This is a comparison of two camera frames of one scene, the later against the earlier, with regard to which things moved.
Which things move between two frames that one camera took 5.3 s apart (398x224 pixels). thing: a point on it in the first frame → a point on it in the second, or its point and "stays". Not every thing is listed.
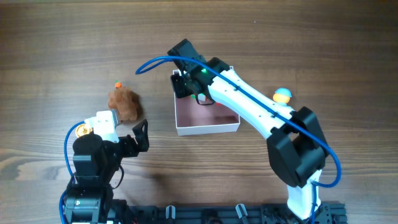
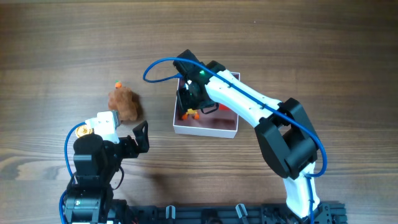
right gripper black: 180,93 → 184,104
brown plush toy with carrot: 125,101 stays
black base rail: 326,213 stays
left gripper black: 131,149 stays
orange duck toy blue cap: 282,94 → 191,111
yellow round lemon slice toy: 81,130 stays
